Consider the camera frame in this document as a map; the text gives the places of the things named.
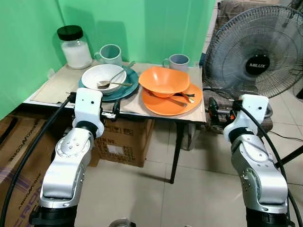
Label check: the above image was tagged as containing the teal plate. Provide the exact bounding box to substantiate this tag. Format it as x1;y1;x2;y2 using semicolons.
78;68;140;102

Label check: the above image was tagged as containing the small printed cardboard box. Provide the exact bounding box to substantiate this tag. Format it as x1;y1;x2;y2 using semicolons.
89;117;155;168

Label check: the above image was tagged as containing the silver spoon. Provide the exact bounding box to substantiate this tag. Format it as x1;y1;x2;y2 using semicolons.
97;61;137;90

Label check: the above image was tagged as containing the gold spoon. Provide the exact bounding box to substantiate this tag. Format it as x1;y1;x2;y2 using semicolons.
171;91;196;104

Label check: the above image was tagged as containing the white bowl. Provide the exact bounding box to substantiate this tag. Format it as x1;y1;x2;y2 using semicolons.
81;64;127;91

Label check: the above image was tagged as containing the orange plate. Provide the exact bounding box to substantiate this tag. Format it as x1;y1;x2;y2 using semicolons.
142;83;203;116

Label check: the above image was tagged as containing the table with black legs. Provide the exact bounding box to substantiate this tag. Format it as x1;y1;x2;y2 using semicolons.
23;61;209;185

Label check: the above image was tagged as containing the orange bowl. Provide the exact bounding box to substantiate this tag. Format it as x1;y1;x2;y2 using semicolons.
139;66;191;99

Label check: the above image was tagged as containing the pale green mug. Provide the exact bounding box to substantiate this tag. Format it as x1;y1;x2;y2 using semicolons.
93;44;123;66

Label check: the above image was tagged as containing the grey floor fan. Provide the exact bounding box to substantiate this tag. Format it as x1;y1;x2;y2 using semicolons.
202;6;303;119

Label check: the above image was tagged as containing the beige table mat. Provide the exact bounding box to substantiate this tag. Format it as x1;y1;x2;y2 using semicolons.
31;61;207;123

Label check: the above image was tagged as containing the grey mug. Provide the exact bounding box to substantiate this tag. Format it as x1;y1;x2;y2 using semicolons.
162;54;190;72

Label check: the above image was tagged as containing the glass jar with black lid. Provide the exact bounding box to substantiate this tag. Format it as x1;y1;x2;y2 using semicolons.
57;25;93;70

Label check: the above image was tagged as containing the black stand leg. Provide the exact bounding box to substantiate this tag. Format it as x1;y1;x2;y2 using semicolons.
274;145;303;167

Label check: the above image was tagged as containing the green backdrop cloth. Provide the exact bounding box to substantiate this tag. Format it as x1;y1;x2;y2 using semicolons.
0;0;216;121

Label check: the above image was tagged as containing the grey robot leg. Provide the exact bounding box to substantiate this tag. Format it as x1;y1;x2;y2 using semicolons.
109;218;138;227

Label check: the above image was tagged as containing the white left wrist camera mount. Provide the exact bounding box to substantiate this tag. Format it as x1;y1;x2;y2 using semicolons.
72;87;105;139

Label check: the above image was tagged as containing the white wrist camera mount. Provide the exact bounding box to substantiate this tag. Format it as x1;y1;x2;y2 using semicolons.
223;94;270;143
72;87;105;139

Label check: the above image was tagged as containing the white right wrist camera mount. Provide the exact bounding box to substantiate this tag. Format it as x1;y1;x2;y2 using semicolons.
223;94;270;143

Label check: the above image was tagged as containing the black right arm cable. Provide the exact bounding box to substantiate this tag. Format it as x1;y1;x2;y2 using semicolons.
238;105;303;227

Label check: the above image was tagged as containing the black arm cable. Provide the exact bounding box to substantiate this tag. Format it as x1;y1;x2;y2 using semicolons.
238;105;303;227
0;93;77;227

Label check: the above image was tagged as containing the black floor cable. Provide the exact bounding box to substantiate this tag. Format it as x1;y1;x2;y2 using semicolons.
271;131;303;142

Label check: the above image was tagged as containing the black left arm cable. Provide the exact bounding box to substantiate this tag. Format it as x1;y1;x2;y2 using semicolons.
0;93;77;227

